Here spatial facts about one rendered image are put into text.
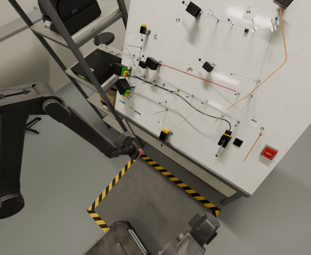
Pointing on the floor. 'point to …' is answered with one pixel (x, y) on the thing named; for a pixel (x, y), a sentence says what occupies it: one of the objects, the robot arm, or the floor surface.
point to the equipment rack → (107, 8)
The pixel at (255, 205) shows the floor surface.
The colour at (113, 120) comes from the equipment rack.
